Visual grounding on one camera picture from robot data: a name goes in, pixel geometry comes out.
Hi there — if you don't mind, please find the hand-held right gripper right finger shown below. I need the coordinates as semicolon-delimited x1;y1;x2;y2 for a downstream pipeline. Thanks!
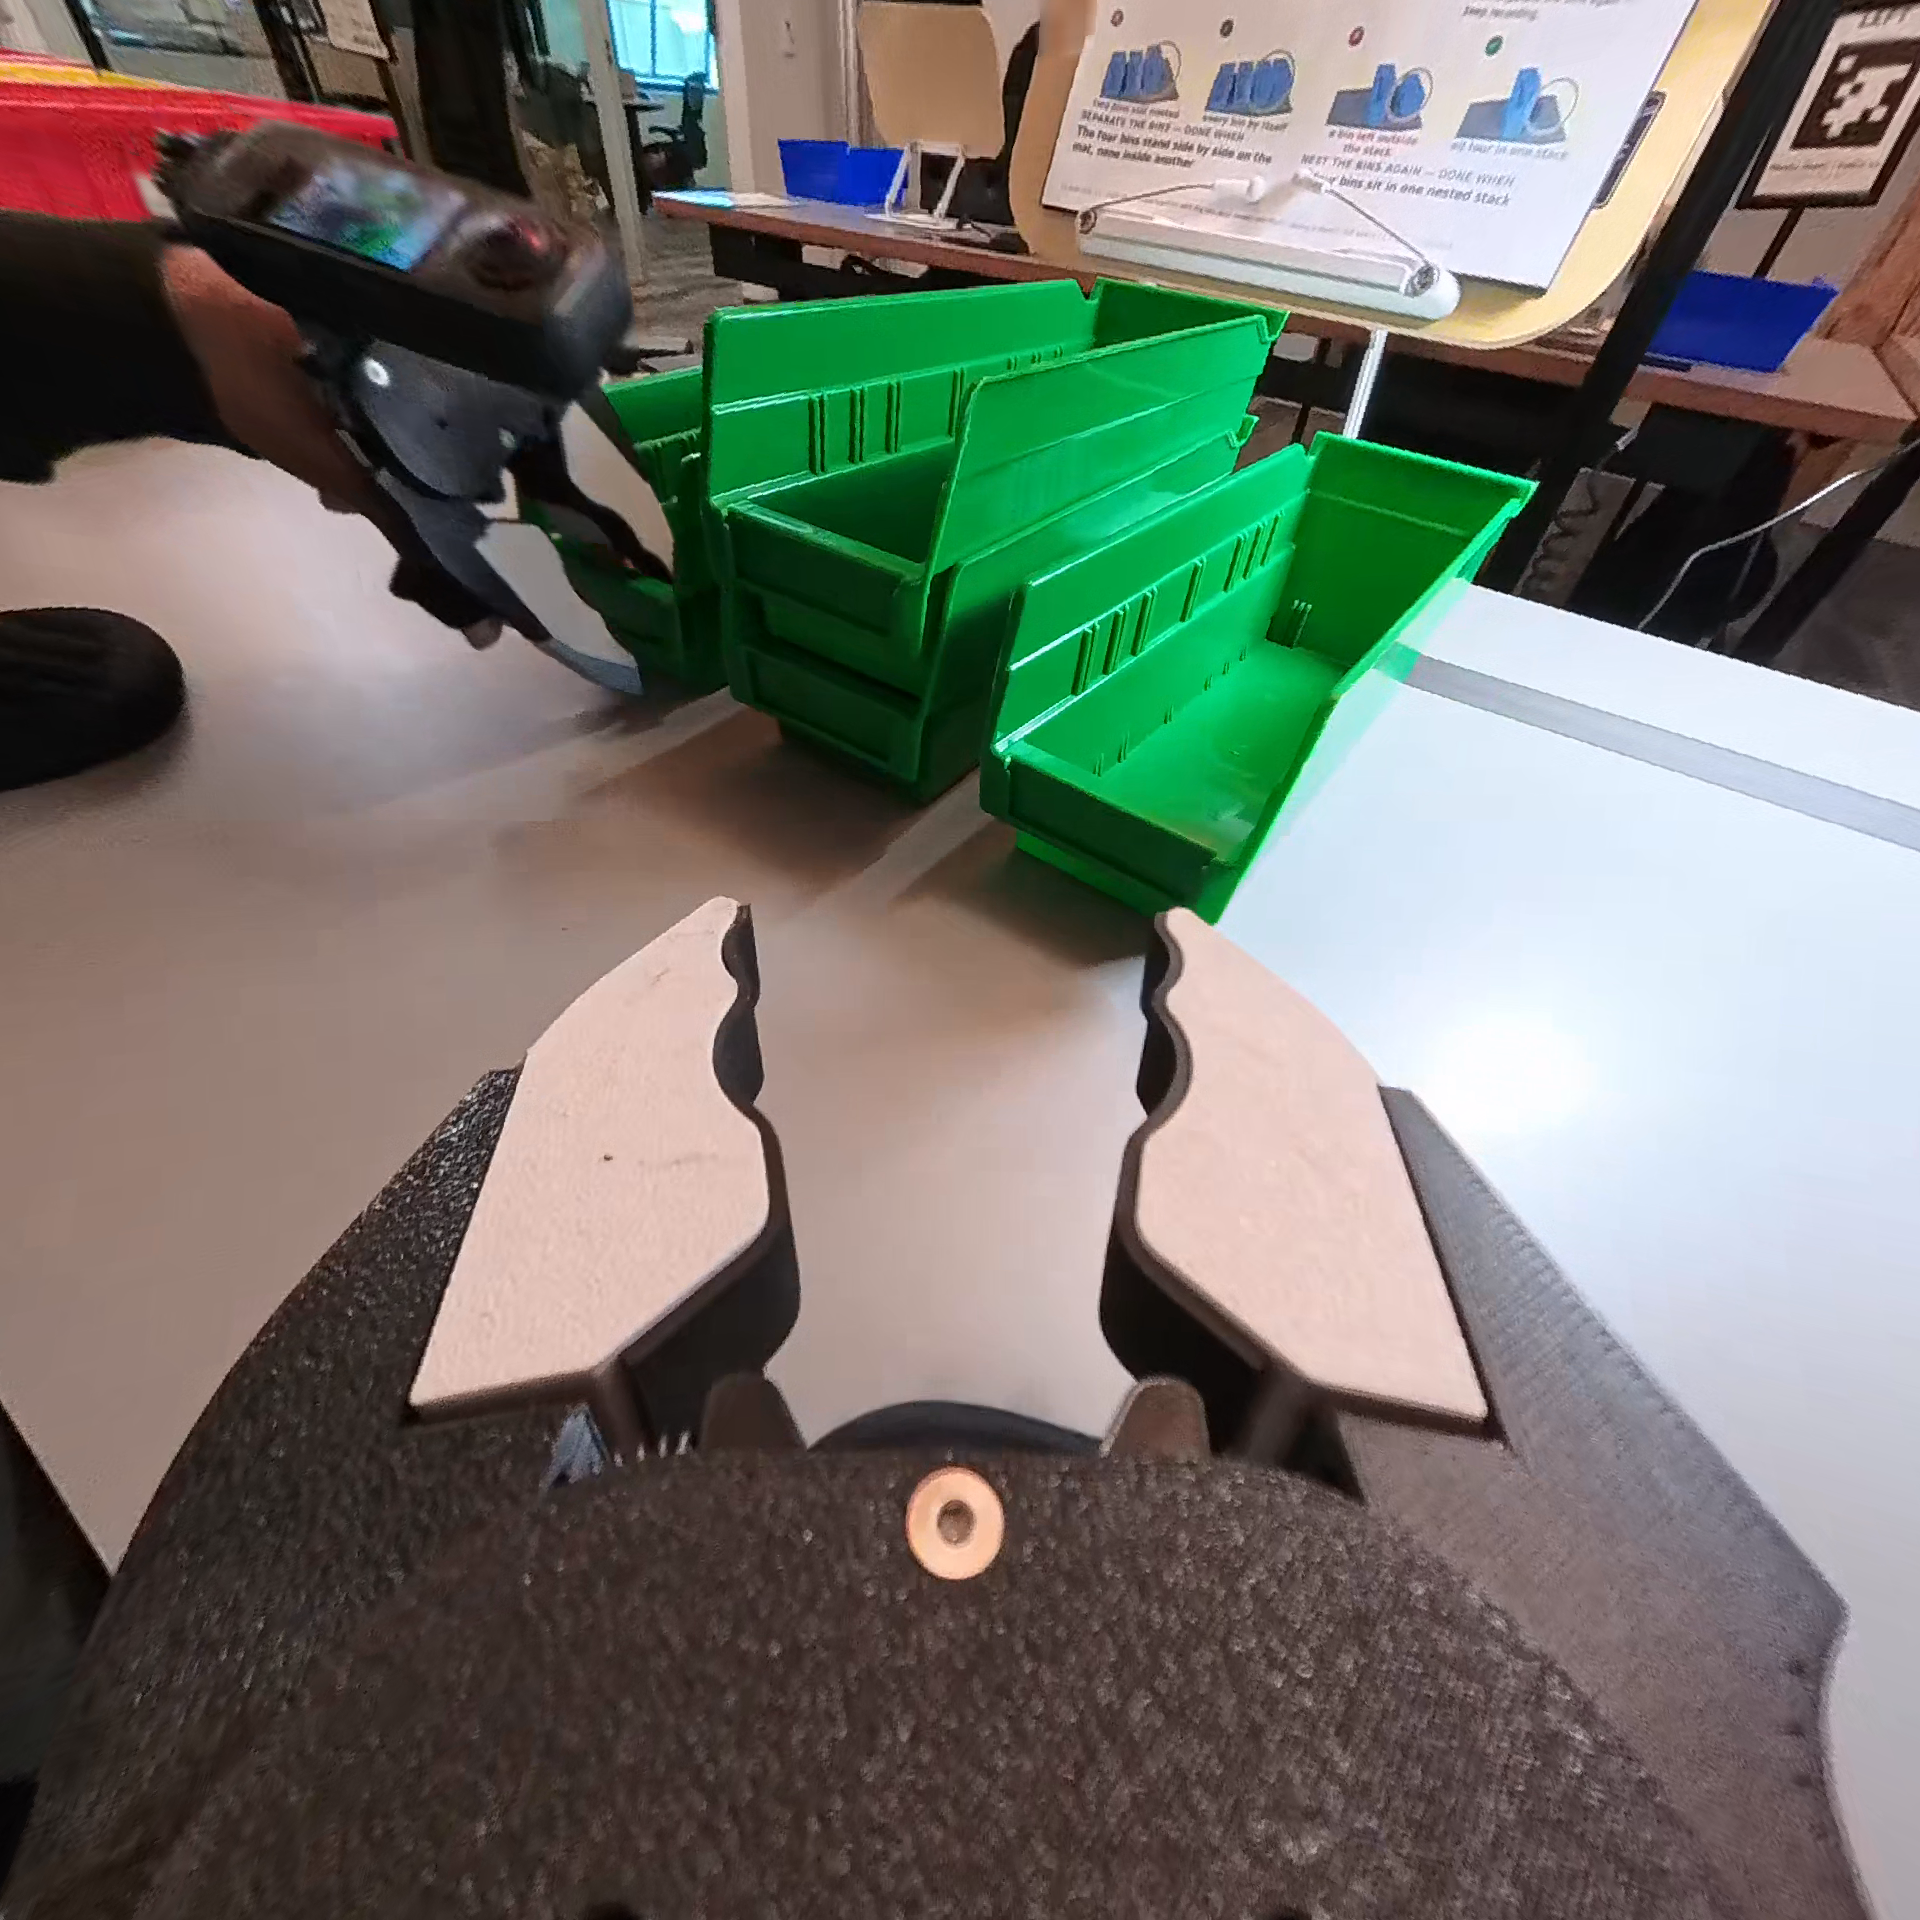
1098;909;1492;1453

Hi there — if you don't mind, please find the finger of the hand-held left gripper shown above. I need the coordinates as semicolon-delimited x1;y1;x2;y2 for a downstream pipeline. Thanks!
561;392;682;583
448;527;650;701

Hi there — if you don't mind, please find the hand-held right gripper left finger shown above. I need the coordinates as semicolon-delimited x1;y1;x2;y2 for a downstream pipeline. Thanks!
404;895;800;1448

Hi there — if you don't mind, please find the green plastic bin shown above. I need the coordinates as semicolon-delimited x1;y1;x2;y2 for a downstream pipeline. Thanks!
978;431;1543;923
702;273;1292;648
724;412;1307;806
599;363;729;695

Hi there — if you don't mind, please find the person's left hand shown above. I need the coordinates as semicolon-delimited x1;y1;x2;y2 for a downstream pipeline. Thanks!
163;244;384;518

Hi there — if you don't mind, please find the black office chair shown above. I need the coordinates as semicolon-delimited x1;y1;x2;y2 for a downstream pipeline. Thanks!
639;70;720;185

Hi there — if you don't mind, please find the blue plastic bin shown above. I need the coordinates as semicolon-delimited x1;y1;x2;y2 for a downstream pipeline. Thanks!
778;137;911;204
1641;270;1844;377

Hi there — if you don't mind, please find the red plastic bin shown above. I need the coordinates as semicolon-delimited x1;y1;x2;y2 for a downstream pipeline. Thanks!
0;52;404;224

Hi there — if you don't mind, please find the clear acrylic sign holder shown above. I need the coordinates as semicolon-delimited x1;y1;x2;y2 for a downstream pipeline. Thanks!
884;140;975;231

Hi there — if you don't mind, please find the black chair armrest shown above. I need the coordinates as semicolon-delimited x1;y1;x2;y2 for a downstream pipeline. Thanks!
0;607;191;792

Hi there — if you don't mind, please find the clear page holder bar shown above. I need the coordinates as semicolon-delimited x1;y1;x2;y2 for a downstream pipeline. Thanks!
1072;167;1465;325

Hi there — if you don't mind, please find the white instruction sheet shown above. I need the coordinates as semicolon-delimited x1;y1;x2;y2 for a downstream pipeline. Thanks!
1041;0;1708;291

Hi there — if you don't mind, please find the brown wooden table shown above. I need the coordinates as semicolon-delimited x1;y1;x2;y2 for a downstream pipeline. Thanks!
651;187;1920;669

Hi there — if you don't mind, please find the black and white marker poster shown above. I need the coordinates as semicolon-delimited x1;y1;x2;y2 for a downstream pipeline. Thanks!
1737;0;1920;212

